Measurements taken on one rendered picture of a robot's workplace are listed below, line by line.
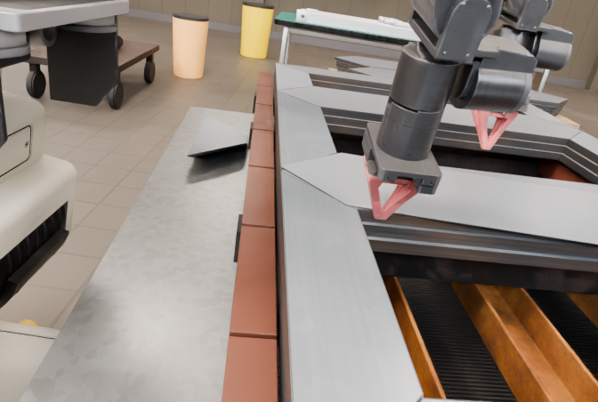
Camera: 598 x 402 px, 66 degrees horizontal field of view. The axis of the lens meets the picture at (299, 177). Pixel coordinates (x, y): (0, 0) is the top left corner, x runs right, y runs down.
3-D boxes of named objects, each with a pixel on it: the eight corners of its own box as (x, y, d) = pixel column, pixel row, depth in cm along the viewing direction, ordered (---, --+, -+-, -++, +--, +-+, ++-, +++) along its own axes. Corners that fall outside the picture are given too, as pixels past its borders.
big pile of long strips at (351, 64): (520, 94, 187) (525, 80, 184) (579, 124, 150) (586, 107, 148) (328, 68, 178) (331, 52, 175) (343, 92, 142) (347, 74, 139)
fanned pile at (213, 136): (250, 124, 136) (252, 110, 135) (243, 178, 101) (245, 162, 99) (208, 118, 135) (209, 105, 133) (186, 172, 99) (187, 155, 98)
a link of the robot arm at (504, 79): (424, -39, 42) (459, -6, 36) (534, -22, 45) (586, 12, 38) (387, 77, 50) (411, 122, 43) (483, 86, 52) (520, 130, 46)
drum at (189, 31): (176, 69, 483) (179, 11, 460) (209, 75, 483) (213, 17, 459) (165, 76, 451) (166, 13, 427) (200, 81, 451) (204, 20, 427)
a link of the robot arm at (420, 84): (398, 30, 45) (417, 50, 40) (462, 37, 46) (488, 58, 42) (380, 95, 49) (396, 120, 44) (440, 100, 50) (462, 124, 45)
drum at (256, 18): (270, 55, 642) (275, 5, 615) (267, 60, 604) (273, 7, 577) (239, 51, 641) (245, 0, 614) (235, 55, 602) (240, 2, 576)
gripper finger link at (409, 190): (400, 197, 59) (421, 134, 54) (411, 234, 53) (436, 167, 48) (348, 191, 59) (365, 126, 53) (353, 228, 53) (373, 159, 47)
